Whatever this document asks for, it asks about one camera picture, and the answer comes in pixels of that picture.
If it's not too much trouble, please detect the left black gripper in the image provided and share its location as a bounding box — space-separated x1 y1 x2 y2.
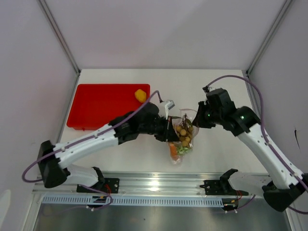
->
138 115 179 142

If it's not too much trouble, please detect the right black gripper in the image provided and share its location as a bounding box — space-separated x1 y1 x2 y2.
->
192 102 223 129

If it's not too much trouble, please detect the orange purple sweet potato slice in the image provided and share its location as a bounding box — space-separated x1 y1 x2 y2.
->
168 142 179 161

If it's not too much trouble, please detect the bunch of tan longans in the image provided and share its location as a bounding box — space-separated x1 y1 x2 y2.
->
173 113 195 147

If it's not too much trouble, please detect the clear pink-dotted zip bag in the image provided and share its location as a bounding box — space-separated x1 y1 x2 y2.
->
168 108 199 164

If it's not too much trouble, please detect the yellow potato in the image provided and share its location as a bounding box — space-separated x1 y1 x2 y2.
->
134 89 147 103

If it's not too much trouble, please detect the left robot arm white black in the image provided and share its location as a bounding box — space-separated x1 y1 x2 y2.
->
38 103 179 193

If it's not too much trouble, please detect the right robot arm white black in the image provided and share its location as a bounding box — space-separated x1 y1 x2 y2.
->
192 88 308 212

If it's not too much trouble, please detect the red plastic tray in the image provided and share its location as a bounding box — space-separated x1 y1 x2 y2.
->
66 84 150 130

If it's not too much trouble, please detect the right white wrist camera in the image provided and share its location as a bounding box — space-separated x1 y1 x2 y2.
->
203 86 217 97

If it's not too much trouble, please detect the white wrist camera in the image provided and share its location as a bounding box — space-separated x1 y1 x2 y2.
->
158 100 175 119
203 86 217 97

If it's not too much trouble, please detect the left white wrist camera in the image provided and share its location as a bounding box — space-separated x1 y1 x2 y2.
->
158 100 175 119

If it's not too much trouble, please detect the aluminium mounting rail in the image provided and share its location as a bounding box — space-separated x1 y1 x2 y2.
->
32 171 295 198

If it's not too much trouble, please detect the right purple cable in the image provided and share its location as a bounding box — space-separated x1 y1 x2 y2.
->
204 75 308 214

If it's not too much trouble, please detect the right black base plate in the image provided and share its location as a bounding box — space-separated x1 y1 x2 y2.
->
199 180 249 196

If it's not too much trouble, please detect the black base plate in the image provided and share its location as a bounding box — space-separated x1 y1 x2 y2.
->
77 178 120 194
199 180 249 196

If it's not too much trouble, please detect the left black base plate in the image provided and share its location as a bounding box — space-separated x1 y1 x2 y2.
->
77 178 120 194

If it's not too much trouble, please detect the slotted white cable duct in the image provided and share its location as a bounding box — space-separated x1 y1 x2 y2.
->
42 194 224 207

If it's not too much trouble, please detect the right aluminium frame post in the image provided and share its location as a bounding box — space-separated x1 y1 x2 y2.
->
245 0 295 78

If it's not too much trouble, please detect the aluminium frame post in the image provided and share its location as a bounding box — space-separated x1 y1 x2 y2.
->
245 0 295 78
37 0 81 75

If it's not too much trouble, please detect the left aluminium frame post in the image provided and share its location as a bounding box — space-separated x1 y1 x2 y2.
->
37 0 81 75

